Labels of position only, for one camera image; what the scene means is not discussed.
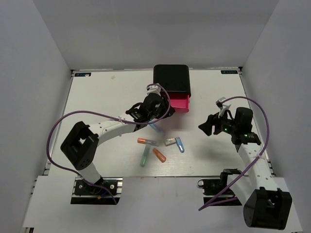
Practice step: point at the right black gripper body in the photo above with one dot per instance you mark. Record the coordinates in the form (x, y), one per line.
(227, 125)

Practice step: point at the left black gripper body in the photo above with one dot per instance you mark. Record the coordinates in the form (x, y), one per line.
(162, 109)

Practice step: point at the pink drawer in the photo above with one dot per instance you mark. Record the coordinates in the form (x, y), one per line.
(180, 102)

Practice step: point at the blue transparent correction tape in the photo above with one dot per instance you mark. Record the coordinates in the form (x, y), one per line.
(180, 144)

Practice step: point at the orange transparent correction tape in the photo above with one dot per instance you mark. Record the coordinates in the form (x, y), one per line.
(159, 155)

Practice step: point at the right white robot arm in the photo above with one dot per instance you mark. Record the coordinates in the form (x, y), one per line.
(265, 205)

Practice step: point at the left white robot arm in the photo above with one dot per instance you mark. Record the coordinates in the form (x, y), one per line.
(81, 143)

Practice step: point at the light blue glue stick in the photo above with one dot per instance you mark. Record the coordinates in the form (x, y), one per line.
(157, 129)

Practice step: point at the black drawer cabinet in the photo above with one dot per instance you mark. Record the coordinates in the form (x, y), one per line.
(173, 78)

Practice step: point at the orange cap highlighter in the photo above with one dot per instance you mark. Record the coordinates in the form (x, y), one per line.
(148, 142)

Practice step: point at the white staples box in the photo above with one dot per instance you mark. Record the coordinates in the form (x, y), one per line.
(169, 141)

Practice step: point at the green highlighter pen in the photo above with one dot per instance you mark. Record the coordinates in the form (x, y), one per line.
(145, 155)

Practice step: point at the right blue table label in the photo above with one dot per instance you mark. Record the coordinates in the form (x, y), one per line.
(229, 71)

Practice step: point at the blue table label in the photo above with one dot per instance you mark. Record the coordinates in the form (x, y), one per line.
(82, 74)
(229, 71)

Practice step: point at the left blue table label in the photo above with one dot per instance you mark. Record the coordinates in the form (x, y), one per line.
(82, 74)

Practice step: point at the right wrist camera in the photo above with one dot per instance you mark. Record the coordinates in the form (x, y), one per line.
(223, 108)

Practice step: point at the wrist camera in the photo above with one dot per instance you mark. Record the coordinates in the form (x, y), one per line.
(153, 89)
(223, 108)

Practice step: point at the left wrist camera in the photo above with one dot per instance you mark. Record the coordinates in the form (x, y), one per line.
(153, 89)

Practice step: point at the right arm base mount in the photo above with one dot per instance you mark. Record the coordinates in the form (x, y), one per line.
(212, 186)

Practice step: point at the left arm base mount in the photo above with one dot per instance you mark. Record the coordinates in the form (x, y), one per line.
(84, 194)

